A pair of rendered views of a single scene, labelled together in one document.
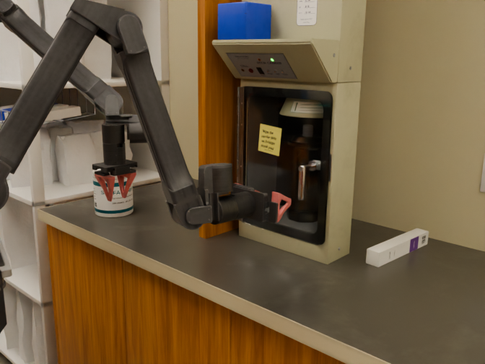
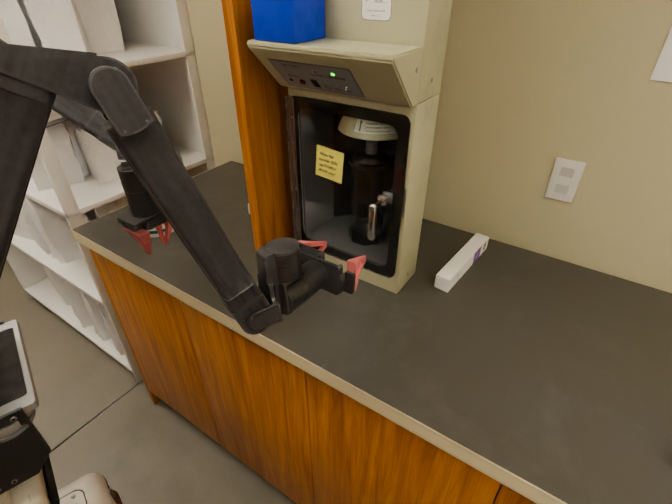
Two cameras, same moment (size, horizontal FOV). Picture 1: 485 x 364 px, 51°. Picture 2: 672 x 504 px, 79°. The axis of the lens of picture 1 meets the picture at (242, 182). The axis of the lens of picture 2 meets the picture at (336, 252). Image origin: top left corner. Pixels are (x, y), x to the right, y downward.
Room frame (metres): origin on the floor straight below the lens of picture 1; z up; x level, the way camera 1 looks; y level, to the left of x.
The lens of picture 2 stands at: (0.49, 0.04, 1.62)
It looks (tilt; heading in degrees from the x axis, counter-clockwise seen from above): 35 degrees down; 351
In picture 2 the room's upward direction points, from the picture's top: straight up
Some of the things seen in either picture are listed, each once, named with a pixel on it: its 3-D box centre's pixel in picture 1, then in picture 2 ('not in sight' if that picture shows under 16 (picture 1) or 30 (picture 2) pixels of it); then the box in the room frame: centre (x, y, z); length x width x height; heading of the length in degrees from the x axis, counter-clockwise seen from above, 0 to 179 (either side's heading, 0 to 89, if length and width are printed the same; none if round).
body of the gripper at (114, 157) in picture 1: (114, 156); (143, 203); (1.32, 0.34, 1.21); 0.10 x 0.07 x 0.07; 138
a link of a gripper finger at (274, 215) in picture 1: (273, 203); (347, 266); (1.12, -0.07, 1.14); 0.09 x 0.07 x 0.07; 137
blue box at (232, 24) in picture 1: (244, 22); (289, 12); (1.38, 0.00, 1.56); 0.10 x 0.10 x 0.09; 47
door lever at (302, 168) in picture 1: (306, 180); (376, 218); (1.26, -0.16, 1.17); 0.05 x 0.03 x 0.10; 137
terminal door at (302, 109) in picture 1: (280, 162); (343, 191); (1.36, -0.10, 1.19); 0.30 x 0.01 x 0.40; 47
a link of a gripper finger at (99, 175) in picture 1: (112, 183); (148, 233); (1.31, 0.34, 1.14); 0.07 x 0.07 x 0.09; 48
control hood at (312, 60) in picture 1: (271, 61); (330, 72); (1.32, -0.07, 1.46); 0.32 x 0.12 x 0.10; 47
